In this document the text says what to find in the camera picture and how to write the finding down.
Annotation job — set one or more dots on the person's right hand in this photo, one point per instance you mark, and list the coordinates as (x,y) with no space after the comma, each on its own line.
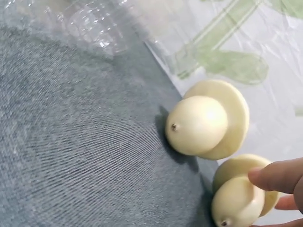
(284,175)

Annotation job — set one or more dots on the clear plastic container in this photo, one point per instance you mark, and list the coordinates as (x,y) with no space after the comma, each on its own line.
(99,26)

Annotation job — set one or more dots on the grey-blue woven cloth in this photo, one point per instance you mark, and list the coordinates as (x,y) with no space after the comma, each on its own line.
(82,132)

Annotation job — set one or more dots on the cream lemon-shaped knob with disc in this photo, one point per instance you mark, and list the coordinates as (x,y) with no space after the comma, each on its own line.
(236,201)
(201,123)

